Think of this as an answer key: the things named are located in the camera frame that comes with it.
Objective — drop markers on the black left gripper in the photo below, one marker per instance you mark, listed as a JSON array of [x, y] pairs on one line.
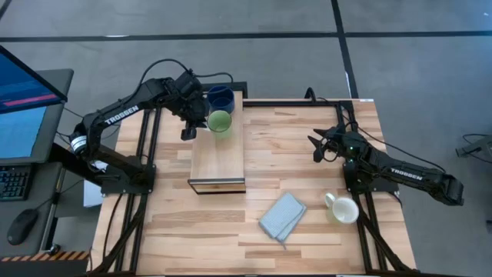
[[190, 107]]

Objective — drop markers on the dark blue mug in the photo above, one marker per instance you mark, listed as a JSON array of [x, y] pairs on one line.
[[221, 96]]

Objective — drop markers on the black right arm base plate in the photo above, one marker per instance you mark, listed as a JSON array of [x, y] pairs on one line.
[[384, 188]]

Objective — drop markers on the grey-framed monitor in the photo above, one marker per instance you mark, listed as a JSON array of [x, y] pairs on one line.
[[19, 131]]

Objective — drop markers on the grey folded cloth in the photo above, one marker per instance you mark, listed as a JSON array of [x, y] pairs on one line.
[[282, 215]]

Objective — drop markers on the black desk support bar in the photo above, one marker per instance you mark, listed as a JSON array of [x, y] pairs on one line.
[[63, 155]]

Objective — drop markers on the black computer mouse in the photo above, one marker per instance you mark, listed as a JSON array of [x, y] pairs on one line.
[[22, 226]]

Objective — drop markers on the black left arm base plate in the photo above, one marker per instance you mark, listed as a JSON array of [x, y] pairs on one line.
[[115, 189]]

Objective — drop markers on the grey computer desk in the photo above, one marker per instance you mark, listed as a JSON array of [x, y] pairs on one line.
[[38, 181]]

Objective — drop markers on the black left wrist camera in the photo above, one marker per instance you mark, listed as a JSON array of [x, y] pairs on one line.
[[188, 82]]

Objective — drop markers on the black-framed monitor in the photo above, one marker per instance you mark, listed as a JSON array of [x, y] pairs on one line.
[[23, 88]]

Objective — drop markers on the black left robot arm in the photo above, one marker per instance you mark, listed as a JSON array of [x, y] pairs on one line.
[[119, 113]]

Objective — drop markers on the backlit black keyboard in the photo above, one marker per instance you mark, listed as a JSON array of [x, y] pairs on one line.
[[13, 182]]

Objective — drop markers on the yellow-black hazard tape strip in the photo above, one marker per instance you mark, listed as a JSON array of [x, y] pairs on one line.
[[42, 256]]

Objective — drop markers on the black aluminium table frame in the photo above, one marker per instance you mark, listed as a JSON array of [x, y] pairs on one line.
[[292, 103]]

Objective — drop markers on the light wooden shelf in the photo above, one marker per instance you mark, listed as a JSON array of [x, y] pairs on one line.
[[217, 161]]

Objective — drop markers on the white paper sheet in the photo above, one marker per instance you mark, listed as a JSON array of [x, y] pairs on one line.
[[92, 196]]

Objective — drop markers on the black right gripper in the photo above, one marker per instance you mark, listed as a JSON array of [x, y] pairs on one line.
[[343, 135]]

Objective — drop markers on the black round knob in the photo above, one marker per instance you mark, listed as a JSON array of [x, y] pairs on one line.
[[55, 249]]

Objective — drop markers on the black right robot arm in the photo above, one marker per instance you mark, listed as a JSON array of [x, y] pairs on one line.
[[407, 175]]

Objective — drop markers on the cream white mug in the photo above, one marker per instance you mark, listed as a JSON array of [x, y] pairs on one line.
[[344, 211]]

